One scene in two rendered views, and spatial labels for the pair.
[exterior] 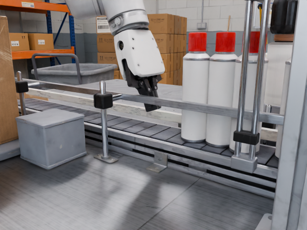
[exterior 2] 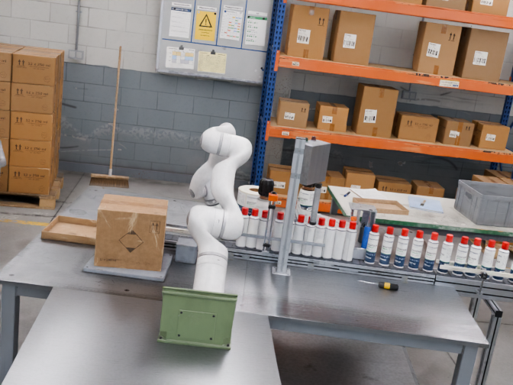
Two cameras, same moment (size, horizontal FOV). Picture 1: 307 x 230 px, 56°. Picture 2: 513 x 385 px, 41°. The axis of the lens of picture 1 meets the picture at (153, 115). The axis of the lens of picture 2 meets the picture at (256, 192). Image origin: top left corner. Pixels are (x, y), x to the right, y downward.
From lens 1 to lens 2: 2.94 m
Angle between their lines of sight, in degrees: 35
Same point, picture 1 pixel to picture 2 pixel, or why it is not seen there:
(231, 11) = (123, 40)
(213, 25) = (94, 56)
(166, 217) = (249, 270)
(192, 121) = (242, 239)
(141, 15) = not seen: hidden behind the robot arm
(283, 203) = (280, 260)
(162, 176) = (235, 261)
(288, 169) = (282, 252)
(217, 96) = (253, 231)
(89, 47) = not seen: outside the picture
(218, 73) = (253, 223)
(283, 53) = (265, 205)
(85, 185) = not seen: hidden behind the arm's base
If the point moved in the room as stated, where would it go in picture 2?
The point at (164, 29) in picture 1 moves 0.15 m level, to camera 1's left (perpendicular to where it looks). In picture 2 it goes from (50, 79) to (32, 79)
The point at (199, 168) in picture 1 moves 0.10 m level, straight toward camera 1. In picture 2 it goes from (246, 257) to (254, 264)
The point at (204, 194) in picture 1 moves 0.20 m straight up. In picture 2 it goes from (253, 264) to (258, 226)
